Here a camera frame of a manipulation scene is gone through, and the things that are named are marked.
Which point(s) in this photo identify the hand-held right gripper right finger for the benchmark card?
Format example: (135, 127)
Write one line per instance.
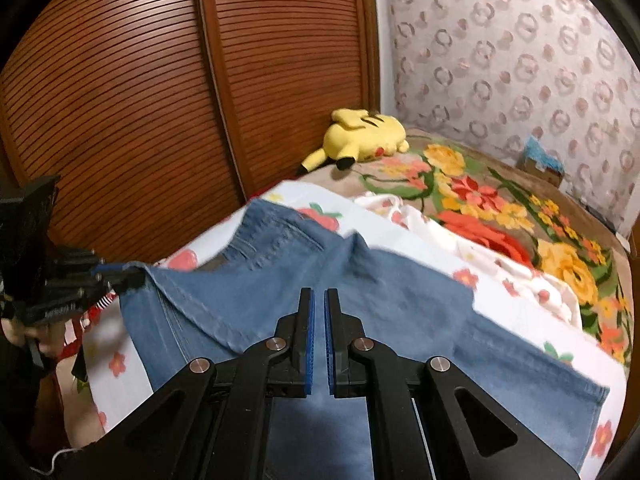
(331, 350)

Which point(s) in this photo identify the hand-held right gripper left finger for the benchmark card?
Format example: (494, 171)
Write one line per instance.
(307, 350)

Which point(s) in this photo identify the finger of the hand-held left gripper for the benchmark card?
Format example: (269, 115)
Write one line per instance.
(85, 302)
(115, 274)

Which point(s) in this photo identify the blue denim pants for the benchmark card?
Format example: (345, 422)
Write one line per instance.
(400, 310)

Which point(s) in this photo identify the person's left hand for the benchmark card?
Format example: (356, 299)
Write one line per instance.
(47, 342)

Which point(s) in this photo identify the red striped cloth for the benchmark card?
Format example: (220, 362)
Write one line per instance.
(85, 322)

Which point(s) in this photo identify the white strawberry print sheet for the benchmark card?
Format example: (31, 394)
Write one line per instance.
(130, 390)

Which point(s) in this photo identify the beige bed cover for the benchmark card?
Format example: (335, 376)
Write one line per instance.
(75, 410)

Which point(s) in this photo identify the brown louvred wooden wardrobe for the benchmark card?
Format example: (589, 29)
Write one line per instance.
(150, 110)

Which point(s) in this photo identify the yellow plush toy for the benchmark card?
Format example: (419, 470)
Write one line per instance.
(360, 135)

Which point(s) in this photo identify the floral plush blanket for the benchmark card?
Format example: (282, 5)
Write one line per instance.
(500, 200)

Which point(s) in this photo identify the small cardboard box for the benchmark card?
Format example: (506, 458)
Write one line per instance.
(545, 176)

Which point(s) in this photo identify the sheer circle print curtain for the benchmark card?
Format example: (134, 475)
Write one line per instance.
(500, 60)

